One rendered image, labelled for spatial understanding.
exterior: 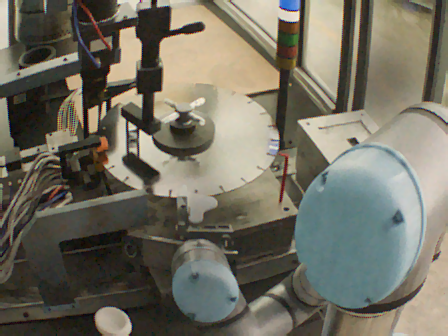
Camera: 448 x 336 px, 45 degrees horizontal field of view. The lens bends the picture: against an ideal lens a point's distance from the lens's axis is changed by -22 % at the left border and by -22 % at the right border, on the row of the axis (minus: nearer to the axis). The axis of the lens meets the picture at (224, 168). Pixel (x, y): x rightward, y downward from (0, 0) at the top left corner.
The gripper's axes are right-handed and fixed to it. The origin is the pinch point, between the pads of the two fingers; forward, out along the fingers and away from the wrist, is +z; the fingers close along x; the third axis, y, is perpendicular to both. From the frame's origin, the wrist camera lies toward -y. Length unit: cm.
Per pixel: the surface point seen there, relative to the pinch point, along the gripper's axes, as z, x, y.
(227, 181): 1.0, 8.3, 7.4
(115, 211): -8.8, 4.7, -10.2
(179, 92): 22.7, 21.9, -0.3
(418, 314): 77, -54, 90
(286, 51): 24.9, 31.7, 20.9
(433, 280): 90, -45, 101
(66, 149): 3.6, 12.7, -21.0
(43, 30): 56, 42, -42
